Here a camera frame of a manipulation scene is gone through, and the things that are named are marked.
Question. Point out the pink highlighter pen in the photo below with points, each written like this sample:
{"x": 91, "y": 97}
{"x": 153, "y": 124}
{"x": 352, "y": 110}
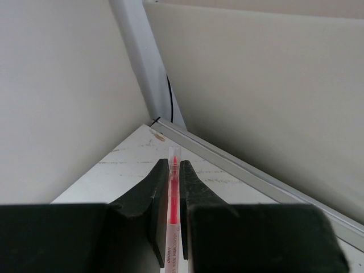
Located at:
{"x": 173, "y": 216}

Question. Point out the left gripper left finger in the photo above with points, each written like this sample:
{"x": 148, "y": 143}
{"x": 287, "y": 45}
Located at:
{"x": 136, "y": 223}

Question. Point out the aluminium rail back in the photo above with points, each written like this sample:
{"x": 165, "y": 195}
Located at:
{"x": 346, "y": 229}

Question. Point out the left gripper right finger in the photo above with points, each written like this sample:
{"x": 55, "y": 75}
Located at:
{"x": 204, "y": 215}

